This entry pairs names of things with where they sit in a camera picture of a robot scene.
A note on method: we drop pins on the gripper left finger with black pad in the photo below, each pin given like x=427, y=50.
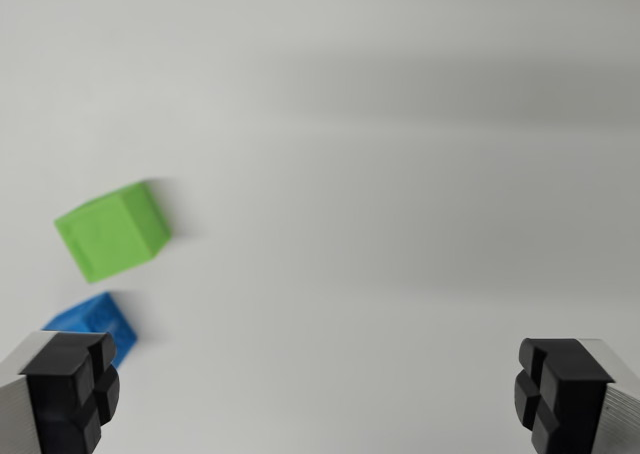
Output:
x=55, y=399

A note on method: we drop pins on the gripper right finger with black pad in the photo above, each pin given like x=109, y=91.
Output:
x=575, y=399

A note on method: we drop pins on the green cube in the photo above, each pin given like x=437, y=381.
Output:
x=112, y=231

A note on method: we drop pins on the blue cube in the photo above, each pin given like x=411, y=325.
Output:
x=107, y=319

